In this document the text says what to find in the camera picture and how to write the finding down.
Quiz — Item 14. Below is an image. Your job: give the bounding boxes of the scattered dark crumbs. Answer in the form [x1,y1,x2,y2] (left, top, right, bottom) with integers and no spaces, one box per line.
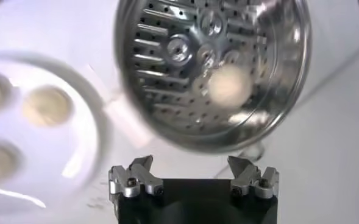
[86,179,110,211]

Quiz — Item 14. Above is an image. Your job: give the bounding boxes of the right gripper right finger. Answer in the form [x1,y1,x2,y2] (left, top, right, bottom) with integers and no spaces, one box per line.
[227,155,280,200]

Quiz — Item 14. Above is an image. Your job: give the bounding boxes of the round white plate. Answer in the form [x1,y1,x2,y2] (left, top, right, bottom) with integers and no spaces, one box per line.
[0,51,113,214]

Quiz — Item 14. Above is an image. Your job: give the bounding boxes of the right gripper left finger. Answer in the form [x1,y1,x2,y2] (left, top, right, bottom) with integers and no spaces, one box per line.
[108,154,165,200]

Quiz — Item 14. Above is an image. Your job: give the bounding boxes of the perforated steel steamer basket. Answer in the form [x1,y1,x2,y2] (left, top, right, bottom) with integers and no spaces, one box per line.
[105,0,313,153]

